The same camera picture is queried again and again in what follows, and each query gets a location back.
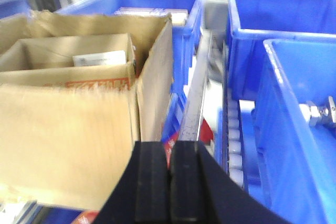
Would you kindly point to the blue plastic bin upper right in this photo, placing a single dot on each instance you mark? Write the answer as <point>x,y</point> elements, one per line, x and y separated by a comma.
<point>250,22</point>

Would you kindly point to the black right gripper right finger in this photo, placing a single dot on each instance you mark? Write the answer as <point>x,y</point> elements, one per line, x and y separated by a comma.
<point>201,192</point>

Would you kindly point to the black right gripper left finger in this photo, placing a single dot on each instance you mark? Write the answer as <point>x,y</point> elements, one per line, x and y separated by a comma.
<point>142,193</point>

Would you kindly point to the large open cardboard box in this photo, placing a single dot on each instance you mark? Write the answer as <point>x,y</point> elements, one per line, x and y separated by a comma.
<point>67,132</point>

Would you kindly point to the white paper label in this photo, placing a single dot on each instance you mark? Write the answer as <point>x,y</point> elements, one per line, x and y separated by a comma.
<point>100,59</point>

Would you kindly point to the metal bolt with nut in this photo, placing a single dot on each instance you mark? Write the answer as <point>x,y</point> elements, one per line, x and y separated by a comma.
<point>319,115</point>

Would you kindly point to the blue plastic bin near right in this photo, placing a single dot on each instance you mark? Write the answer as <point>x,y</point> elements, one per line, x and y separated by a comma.
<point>296,160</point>

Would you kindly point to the blue plastic bin centre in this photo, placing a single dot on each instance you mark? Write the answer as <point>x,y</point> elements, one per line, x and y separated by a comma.
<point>185,37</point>

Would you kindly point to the metal ruler strip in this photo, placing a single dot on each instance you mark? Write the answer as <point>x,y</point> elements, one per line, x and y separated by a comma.
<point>193,113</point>

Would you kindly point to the blue plastic bin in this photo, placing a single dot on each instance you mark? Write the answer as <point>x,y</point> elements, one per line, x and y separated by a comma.
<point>296,160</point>
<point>250,22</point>
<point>185,37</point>

